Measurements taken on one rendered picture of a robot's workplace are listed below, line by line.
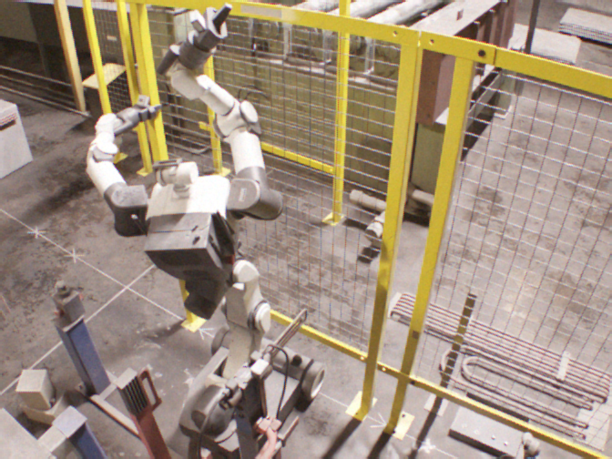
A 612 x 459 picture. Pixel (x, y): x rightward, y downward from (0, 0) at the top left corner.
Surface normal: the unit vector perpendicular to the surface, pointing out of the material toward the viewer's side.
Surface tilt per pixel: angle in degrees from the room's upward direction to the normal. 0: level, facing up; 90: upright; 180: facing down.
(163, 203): 20
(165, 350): 0
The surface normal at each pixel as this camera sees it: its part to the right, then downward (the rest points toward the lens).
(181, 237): -0.16, -0.55
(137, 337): 0.00, -0.78
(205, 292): -0.42, 0.17
